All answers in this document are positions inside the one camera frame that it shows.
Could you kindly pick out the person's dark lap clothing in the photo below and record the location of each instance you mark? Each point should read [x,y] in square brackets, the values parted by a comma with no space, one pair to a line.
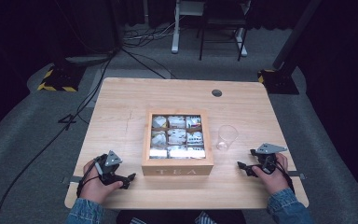
[180,217]

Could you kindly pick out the black chair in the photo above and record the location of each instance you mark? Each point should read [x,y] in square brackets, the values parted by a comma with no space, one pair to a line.
[220,21]

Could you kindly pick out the metal table bracket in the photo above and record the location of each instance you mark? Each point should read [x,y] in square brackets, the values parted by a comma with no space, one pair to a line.
[296,174]
[74,179]

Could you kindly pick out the white desk frame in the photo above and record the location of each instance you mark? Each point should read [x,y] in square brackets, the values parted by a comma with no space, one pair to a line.
[176,34]

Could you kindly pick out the wooden tea box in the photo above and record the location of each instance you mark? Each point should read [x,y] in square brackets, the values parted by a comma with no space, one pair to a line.
[177,166]

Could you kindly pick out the person's left hand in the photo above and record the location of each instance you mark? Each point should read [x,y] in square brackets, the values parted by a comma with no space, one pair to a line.
[96,186]

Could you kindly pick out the black slanted stand pole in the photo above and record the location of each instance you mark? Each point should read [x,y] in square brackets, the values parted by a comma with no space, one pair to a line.
[295,34]

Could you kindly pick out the clear plastic cup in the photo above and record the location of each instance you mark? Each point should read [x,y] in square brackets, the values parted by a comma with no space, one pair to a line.
[227,137]

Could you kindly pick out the person's right hand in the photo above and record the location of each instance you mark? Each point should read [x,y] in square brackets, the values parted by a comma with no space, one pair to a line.
[275,182]

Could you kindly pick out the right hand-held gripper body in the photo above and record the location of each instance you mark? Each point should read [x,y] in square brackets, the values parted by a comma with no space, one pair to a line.
[266,155]

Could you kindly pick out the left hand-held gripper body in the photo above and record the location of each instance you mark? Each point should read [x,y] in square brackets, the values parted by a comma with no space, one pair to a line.
[108,169]

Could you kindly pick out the striped black stand base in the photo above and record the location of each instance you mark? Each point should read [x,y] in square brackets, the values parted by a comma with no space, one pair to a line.
[278,82]
[60,79]

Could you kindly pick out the pile of tea bags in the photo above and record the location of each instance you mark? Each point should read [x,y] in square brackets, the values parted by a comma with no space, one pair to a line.
[177,137]

